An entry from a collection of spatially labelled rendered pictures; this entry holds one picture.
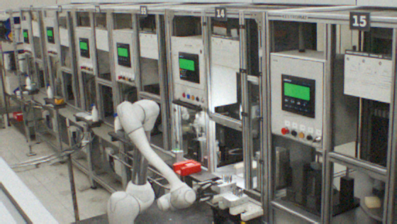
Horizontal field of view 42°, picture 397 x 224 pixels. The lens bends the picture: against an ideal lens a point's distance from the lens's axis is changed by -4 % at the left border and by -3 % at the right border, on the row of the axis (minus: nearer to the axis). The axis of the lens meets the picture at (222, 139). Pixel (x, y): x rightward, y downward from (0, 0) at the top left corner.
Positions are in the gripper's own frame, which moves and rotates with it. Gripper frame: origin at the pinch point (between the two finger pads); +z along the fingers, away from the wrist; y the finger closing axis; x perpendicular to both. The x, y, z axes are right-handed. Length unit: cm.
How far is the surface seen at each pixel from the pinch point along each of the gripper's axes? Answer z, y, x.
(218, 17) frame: 20, 102, 19
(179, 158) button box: 7, 1, 60
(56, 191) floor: -23, -97, 307
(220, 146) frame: 35, 7, 48
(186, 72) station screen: 16, 63, 57
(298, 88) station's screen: 17, 68, -56
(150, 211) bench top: -24, -28, 51
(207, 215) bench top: 4.1, -28.3, 21.7
